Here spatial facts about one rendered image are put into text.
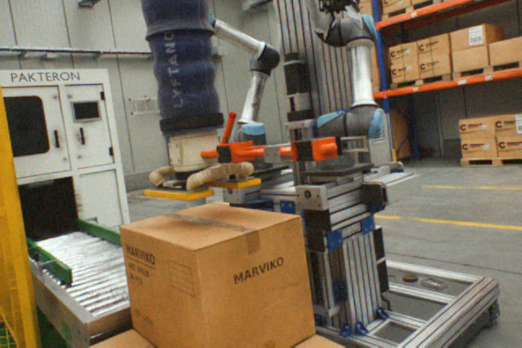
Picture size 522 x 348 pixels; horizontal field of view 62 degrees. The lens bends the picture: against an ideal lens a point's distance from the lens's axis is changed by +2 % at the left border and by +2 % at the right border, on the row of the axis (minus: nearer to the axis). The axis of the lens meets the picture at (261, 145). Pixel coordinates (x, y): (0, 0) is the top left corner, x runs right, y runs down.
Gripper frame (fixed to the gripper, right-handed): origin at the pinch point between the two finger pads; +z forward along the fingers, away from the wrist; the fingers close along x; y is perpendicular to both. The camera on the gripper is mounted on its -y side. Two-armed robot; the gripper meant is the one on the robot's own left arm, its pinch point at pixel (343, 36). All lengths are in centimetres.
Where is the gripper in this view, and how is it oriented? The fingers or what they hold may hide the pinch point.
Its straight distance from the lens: 153.5
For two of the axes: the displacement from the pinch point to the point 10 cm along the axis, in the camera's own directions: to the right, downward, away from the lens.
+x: 6.7, -0.5, -7.4
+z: 1.3, 9.9, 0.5
